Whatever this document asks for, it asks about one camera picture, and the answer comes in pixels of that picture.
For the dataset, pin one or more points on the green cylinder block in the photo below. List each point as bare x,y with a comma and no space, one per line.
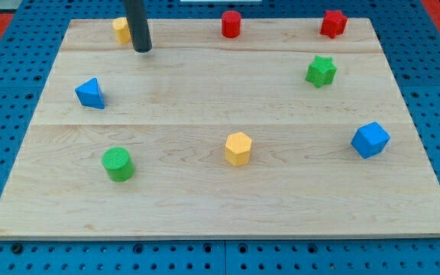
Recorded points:
118,164

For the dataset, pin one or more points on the green star block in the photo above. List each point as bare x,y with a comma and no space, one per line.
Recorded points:
321,71

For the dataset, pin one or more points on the black cylindrical robot arm stylus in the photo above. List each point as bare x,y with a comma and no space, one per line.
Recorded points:
136,15

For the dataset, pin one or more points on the light wooden board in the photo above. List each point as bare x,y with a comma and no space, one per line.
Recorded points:
173,109

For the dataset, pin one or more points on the yellow hexagon block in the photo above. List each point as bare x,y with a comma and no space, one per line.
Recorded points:
238,149

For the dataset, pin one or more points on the blue cube block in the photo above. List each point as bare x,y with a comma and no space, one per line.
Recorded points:
370,139

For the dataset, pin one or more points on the yellow block behind stylus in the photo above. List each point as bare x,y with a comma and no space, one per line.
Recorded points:
121,29

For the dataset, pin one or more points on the red star block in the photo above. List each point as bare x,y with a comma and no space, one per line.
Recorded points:
333,23

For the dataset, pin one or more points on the red cylinder block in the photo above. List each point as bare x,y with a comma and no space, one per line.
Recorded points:
231,24

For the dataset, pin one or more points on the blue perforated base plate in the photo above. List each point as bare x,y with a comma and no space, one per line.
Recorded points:
411,42

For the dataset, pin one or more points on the blue triangular prism block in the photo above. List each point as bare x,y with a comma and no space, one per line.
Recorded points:
90,94

